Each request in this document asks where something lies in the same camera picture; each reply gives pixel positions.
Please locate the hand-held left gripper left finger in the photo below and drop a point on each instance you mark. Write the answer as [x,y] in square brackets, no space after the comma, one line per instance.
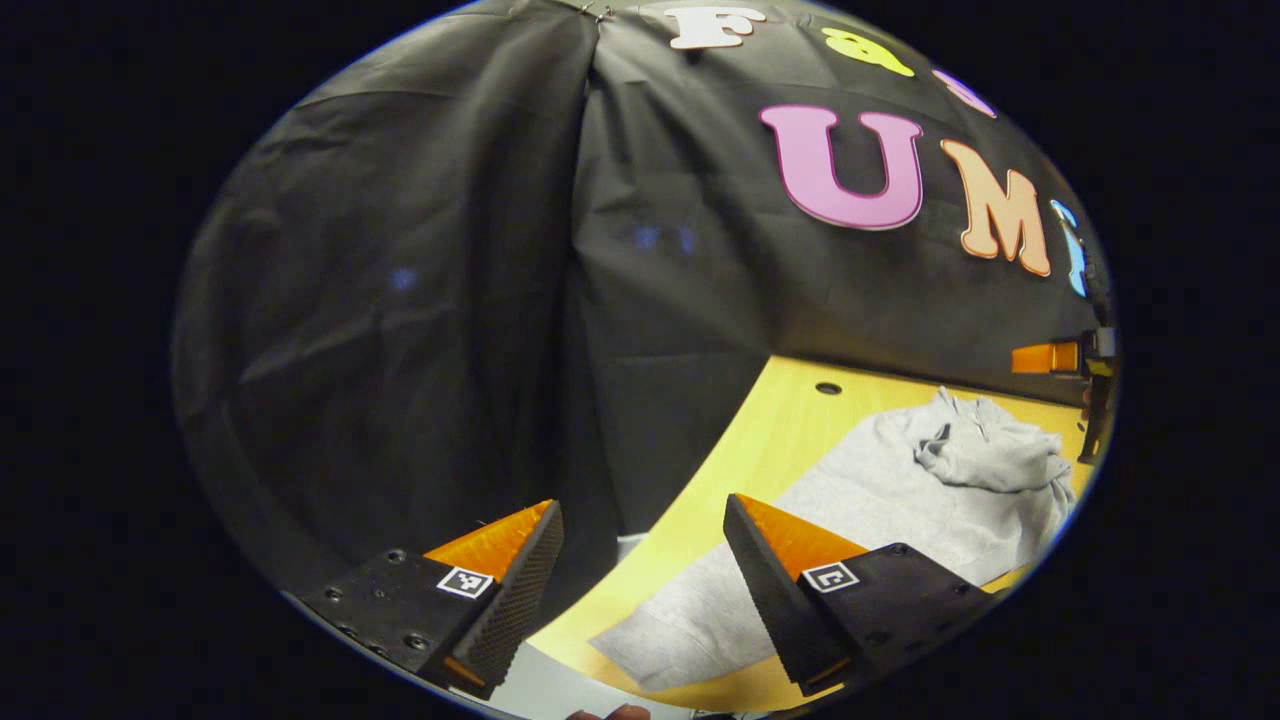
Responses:
[520,600]

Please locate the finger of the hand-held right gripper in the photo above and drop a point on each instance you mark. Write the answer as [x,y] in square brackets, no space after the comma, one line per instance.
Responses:
[1045,358]

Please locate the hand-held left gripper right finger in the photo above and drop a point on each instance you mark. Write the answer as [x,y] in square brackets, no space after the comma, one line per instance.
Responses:
[775,600]

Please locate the grey zip-neck sweatshirt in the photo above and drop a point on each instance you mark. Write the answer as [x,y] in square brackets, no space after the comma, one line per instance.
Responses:
[900,500]

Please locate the black backdrop cloth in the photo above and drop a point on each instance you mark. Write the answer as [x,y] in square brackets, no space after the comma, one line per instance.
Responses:
[400,350]

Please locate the small metal cloth clip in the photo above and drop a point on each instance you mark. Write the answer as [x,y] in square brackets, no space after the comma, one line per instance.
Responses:
[596,11]

